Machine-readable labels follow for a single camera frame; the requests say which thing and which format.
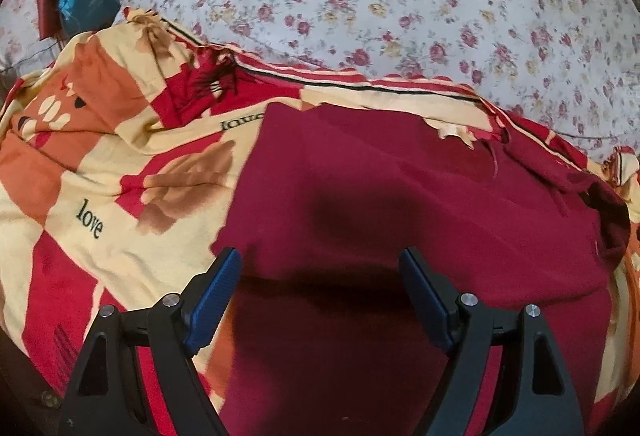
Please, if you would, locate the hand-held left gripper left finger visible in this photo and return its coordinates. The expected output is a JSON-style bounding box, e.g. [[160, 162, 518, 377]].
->
[[59, 247, 243, 436]]

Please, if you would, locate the orange red printed blanket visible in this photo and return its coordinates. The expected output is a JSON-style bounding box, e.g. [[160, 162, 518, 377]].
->
[[0, 8, 640, 436]]

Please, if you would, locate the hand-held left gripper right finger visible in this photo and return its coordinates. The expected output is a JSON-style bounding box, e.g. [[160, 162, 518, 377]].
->
[[398, 246, 586, 436]]

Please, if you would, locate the maroon knit garment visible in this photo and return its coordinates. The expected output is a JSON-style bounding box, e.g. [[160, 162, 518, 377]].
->
[[210, 100, 632, 436]]

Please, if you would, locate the floral pillow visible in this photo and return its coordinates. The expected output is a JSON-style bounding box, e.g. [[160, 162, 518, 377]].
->
[[0, 0, 66, 72]]

